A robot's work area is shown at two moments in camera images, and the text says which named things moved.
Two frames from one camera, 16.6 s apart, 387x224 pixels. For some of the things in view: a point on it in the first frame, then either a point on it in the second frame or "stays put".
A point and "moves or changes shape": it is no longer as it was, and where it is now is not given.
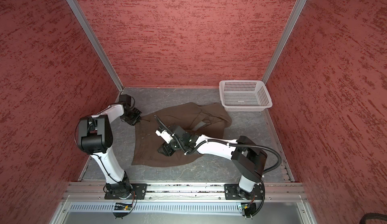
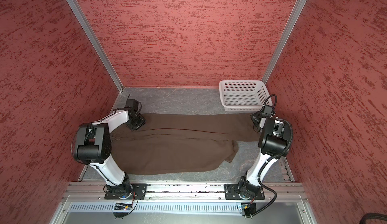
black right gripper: (168, 151) -> (253, 116)
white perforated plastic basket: (244, 95) stays put
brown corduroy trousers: (196, 119) moves or changes shape
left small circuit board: (122, 206) stays put
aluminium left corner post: (89, 33) stays put
